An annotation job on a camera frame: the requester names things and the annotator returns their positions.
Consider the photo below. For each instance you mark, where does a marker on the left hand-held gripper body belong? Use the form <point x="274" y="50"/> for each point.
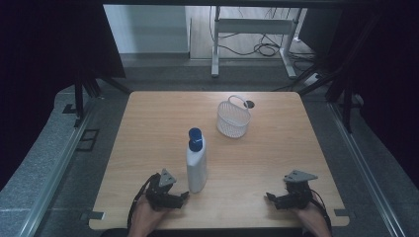
<point x="160" y="192"/>

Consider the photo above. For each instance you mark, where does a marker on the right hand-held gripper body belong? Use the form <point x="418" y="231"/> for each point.
<point x="298" y="194"/>

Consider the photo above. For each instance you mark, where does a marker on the white bottle with blue cap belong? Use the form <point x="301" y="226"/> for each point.
<point x="196" y="164"/>

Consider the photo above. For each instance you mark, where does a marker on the white mesh basket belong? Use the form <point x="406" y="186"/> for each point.
<point x="233" y="120"/>

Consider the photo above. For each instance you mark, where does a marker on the person's left hand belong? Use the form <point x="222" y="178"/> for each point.
<point x="145" y="215"/>

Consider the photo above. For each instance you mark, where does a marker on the person's right hand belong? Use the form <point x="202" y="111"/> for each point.
<point x="311" y="219"/>

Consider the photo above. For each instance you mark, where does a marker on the black tripod stand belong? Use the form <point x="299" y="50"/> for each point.
<point x="84" y="92"/>
<point x="342" y="89"/>

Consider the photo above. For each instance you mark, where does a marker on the white power strip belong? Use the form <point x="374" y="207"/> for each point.
<point x="312" y="79"/>

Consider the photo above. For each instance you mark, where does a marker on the dark curtain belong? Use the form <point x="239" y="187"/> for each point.
<point x="46" y="65"/>
<point x="382" y="65"/>

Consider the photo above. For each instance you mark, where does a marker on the black table bracket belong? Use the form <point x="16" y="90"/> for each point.
<point x="92" y="216"/>
<point x="342" y="212"/>

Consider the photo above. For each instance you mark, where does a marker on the aluminium rail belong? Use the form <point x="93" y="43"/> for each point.
<point x="362" y="164"/>
<point x="56" y="174"/>

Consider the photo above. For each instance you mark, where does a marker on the white desk frame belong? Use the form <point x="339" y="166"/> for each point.
<point x="253" y="26"/>

